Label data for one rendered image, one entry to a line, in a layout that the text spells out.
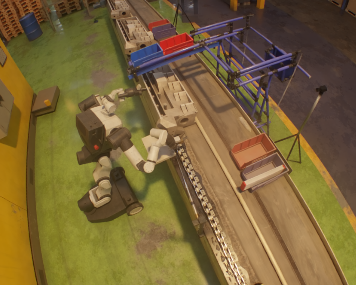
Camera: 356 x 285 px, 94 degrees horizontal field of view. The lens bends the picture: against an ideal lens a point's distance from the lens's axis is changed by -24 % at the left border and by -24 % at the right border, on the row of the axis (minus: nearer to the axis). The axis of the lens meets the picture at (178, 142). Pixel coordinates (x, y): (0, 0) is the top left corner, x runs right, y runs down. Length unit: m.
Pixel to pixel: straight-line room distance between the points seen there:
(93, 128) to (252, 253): 1.44
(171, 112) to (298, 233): 1.50
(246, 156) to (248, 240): 0.74
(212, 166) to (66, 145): 2.34
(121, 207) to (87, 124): 1.24
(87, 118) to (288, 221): 1.71
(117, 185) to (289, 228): 1.84
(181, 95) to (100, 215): 1.57
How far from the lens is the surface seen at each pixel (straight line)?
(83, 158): 1.80
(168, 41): 2.19
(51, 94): 4.25
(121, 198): 2.50
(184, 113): 1.95
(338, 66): 5.38
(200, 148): 1.95
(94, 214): 2.56
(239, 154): 1.94
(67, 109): 4.01
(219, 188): 1.78
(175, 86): 2.22
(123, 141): 1.45
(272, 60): 1.92
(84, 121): 1.53
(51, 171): 3.38
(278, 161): 1.89
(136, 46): 3.09
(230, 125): 2.12
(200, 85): 2.49
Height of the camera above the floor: 2.41
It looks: 56 degrees down
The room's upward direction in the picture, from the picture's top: 8 degrees counter-clockwise
